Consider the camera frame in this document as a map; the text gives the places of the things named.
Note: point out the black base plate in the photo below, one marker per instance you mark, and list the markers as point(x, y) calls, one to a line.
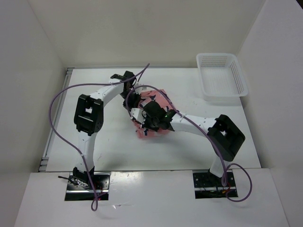
point(208, 186)
point(76, 191)

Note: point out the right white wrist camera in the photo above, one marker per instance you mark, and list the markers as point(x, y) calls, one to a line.
point(138, 115)

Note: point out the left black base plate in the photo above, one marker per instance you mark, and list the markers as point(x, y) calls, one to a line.
point(76, 191)

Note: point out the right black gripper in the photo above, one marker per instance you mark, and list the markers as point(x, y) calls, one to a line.
point(147, 126)

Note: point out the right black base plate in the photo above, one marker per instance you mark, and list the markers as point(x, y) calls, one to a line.
point(208, 186)

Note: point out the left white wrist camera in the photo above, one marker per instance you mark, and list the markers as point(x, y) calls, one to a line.
point(140, 88)

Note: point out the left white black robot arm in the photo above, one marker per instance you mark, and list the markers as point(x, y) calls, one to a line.
point(89, 119)

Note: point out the white plastic mesh basket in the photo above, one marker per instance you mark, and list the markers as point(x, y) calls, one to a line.
point(221, 76)

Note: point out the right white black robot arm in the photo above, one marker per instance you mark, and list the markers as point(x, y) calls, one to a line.
point(225, 137)

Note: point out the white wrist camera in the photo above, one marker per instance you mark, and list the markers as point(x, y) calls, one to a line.
point(140, 88)
point(138, 115)

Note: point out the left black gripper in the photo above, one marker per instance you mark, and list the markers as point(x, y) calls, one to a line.
point(135, 103)

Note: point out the pink shark print shorts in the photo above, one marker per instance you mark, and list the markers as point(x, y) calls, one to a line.
point(153, 100)

